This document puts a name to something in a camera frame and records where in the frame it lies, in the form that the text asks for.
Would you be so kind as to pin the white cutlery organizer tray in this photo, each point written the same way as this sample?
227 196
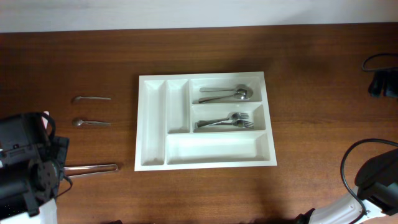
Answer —
168 108

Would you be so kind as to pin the white plastic knife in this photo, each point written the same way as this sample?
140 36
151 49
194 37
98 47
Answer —
45 120

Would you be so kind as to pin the large metal spoon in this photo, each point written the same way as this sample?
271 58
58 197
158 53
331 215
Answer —
241 92
205 100

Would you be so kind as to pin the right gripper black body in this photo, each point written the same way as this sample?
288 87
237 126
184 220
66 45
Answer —
391 88

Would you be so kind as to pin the metal teaspoon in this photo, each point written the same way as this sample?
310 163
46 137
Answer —
78 98
79 122

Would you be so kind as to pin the metal table knife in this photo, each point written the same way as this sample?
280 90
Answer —
88 172
111 167

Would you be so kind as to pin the metal fork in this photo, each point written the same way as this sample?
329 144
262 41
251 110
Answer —
238 123
230 117

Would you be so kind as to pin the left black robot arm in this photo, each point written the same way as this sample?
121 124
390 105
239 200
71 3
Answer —
32 168

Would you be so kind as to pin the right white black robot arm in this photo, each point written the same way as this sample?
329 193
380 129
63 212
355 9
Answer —
374 194

